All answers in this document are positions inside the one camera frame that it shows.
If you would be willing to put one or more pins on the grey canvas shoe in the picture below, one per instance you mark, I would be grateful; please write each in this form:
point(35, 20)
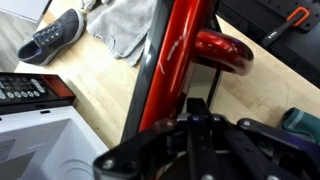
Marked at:
point(47, 42)

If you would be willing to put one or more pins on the black orange tool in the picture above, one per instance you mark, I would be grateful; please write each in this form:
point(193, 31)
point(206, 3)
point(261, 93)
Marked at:
point(293, 20)

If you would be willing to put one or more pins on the green crumpled cloth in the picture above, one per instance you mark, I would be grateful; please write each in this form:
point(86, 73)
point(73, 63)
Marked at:
point(301, 124)

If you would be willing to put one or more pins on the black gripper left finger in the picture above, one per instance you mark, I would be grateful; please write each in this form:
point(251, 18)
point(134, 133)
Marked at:
point(141, 156)

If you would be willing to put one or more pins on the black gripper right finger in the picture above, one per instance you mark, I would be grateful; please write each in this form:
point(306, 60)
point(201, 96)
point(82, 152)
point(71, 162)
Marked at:
point(268, 153)

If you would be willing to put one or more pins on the red black microwave body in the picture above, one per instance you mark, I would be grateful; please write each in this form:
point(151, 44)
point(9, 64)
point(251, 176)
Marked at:
point(42, 136)

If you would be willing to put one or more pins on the grey white towel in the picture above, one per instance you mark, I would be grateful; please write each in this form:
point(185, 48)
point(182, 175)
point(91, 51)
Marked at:
point(122, 25)

